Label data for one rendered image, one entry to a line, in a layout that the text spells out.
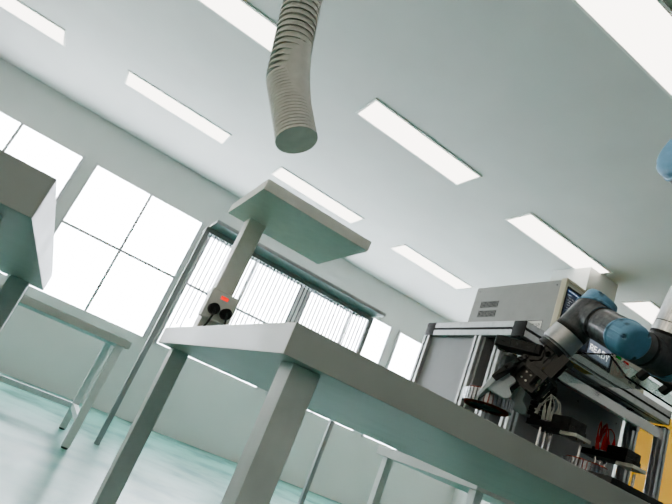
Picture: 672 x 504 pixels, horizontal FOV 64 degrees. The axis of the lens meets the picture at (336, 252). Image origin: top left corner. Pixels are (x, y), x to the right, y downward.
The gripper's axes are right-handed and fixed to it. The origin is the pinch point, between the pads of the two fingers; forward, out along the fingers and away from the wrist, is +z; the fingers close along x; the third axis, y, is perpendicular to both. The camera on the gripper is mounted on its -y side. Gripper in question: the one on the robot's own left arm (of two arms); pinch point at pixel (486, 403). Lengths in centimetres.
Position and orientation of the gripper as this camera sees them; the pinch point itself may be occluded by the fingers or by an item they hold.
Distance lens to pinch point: 132.6
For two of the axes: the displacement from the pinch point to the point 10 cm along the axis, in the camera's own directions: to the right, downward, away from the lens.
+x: 5.5, 4.9, 6.8
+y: 4.6, 4.9, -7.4
